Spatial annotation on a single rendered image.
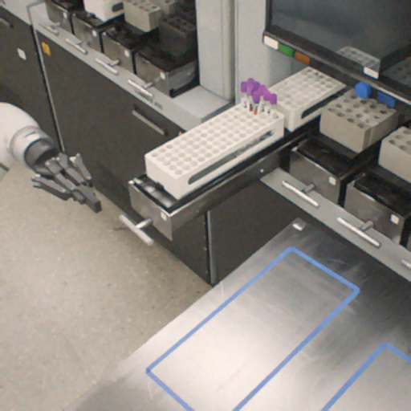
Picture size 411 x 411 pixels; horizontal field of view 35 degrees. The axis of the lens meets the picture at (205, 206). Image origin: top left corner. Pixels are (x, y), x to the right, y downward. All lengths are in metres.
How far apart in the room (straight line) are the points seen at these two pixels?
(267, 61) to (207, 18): 0.20
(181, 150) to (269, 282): 0.34
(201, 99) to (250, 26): 0.28
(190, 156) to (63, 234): 1.20
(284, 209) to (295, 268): 0.40
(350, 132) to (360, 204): 0.15
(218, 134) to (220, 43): 0.31
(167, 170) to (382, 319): 0.48
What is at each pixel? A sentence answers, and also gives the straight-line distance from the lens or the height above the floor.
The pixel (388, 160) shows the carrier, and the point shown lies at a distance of 1.32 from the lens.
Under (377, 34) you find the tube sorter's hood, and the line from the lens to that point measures 1.22.
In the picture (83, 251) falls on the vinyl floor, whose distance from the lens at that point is 2.33.
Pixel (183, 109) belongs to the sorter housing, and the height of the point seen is 0.73.
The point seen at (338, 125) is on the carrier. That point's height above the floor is 0.86.
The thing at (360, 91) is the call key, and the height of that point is 0.98.
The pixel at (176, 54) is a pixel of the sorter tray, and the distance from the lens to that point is 1.68.
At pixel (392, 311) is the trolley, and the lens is 1.08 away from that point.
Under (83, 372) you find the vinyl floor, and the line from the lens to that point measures 2.02.
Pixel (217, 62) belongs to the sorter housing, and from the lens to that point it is 1.61.
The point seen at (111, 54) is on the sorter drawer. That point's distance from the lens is 1.84.
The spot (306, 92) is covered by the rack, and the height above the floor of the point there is 0.86.
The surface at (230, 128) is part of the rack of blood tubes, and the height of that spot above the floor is 0.86.
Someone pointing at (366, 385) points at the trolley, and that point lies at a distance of 1.00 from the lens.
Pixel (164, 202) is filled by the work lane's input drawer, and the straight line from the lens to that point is 1.24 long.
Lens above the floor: 1.65
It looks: 43 degrees down
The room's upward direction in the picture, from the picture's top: 3 degrees counter-clockwise
